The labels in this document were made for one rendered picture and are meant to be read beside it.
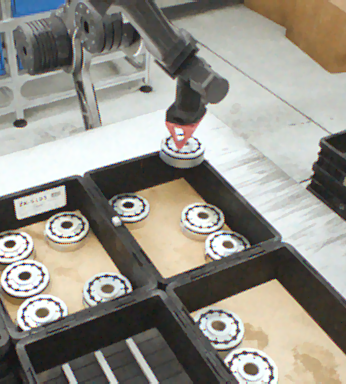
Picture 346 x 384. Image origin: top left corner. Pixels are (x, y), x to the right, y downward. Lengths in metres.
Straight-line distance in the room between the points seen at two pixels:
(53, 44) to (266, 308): 1.18
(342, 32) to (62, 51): 2.30
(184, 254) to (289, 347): 0.32
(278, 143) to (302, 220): 1.61
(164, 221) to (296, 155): 1.86
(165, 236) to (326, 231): 0.50
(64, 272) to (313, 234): 0.71
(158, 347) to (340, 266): 0.61
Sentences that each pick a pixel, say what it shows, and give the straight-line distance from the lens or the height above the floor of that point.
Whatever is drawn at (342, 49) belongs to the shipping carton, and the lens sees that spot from 3.97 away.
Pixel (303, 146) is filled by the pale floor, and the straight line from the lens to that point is 3.23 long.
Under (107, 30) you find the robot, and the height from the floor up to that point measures 1.15.
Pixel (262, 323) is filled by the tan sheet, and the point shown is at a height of 0.83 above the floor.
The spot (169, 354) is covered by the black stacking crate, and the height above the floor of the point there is 0.83.
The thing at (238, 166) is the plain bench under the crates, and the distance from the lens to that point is 1.79.
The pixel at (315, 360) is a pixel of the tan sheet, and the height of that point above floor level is 0.83.
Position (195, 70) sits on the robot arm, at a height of 1.21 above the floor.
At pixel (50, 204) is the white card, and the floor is 0.87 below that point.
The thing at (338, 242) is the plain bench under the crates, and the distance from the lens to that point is 1.61.
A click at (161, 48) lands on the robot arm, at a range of 1.08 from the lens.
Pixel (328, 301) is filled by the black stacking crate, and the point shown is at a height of 0.91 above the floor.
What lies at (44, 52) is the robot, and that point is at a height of 0.90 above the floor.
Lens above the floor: 1.75
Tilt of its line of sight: 44 degrees down
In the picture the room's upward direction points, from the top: straight up
